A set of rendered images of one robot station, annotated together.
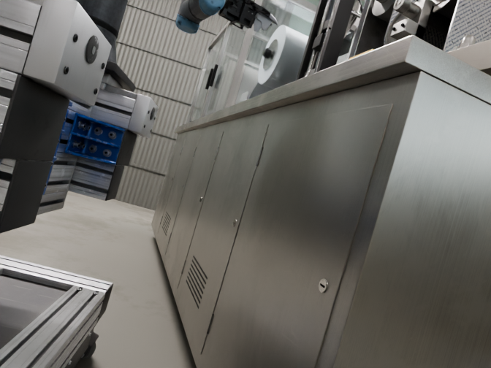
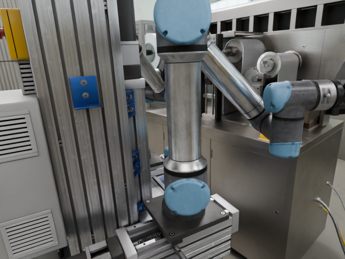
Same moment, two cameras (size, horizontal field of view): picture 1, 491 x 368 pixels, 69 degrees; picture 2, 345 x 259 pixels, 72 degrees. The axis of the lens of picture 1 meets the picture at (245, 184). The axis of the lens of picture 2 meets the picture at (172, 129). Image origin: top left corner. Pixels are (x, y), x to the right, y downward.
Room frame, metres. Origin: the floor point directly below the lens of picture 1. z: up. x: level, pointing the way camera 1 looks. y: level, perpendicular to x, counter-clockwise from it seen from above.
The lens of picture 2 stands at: (-0.25, 0.69, 1.33)
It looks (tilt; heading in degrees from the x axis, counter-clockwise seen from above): 17 degrees down; 340
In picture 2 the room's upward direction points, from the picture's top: 2 degrees counter-clockwise
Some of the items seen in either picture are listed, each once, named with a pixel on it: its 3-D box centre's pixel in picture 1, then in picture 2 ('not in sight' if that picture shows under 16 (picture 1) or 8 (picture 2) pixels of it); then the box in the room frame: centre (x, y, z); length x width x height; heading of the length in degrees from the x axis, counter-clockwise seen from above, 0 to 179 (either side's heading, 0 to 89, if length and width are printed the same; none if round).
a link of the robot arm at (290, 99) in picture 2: not in sight; (289, 97); (0.20, 0.22, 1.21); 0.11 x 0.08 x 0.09; 71
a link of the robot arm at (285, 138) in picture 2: not in sight; (282, 132); (0.22, 0.21, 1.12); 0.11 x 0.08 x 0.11; 161
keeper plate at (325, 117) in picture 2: not in sight; (325, 114); (0.69, -0.59, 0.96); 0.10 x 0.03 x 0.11; 109
